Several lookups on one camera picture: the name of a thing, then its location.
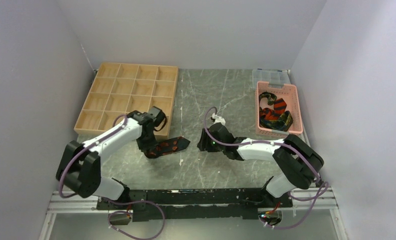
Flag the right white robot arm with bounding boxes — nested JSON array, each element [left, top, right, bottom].
[[197, 123, 324, 208]]

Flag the black tie orange flowers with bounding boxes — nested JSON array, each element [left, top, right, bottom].
[[144, 136, 190, 159]]

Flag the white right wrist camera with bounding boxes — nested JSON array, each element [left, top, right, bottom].
[[210, 113, 226, 126]]

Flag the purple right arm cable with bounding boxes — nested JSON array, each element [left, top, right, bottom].
[[203, 106, 329, 230]]

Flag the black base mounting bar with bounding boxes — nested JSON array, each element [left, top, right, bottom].
[[96, 188, 293, 222]]

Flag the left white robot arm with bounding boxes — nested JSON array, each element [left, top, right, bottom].
[[56, 106, 168, 210]]

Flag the red striped tie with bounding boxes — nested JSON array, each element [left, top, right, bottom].
[[259, 98, 287, 130]]

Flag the clear plastic organizer box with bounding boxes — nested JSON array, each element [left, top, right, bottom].
[[252, 68, 290, 89]]

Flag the aluminium frame rail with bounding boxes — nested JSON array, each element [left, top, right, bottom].
[[47, 189, 338, 214]]

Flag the pink perforated plastic basket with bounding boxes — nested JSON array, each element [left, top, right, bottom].
[[255, 81, 303, 138]]

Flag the wooden compartment tray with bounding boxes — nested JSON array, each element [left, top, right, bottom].
[[74, 62, 179, 140]]

